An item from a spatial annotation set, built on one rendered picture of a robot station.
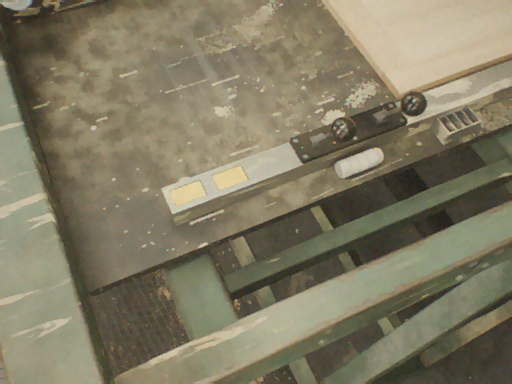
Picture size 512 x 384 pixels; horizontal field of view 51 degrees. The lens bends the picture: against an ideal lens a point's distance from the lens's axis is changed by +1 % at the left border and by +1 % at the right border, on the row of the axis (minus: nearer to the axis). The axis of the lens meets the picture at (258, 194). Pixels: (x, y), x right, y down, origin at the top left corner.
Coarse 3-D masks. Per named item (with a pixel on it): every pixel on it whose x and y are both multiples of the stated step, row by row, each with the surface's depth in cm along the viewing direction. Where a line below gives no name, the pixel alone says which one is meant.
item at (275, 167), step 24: (480, 72) 96; (504, 72) 96; (432, 96) 93; (456, 96) 93; (480, 96) 93; (504, 96) 97; (408, 120) 90; (432, 120) 92; (288, 144) 86; (360, 144) 88; (384, 144) 91; (264, 168) 84; (288, 168) 84; (312, 168) 87; (168, 192) 81; (216, 192) 81; (240, 192) 83; (192, 216) 82
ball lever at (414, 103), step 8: (408, 96) 77; (416, 96) 77; (424, 96) 77; (408, 104) 77; (416, 104) 77; (424, 104) 77; (376, 112) 88; (384, 112) 88; (392, 112) 84; (400, 112) 82; (408, 112) 78; (416, 112) 77; (376, 120) 88; (384, 120) 88
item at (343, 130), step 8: (336, 120) 75; (344, 120) 74; (336, 128) 74; (344, 128) 74; (352, 128) 74; (312, 136) 85; (320, 136) 85; (328, 136) 80; (336, 136) 75; (344, 136) 74; (352, 136) 75; (312, 144) 85; (320, 144) 85
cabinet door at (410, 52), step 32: (352, 0) 108; (384, 0) 109; (416, 0) 109; (448, 0) 110; (480, 0) 110; (352, 32) 104; (384, 32) 104; (416, 32) 105; (448, 32) 105; (480, 32) 105; (384, 64) 99; (416, 64) 100; (448, 64) 100; (480, 64) 100
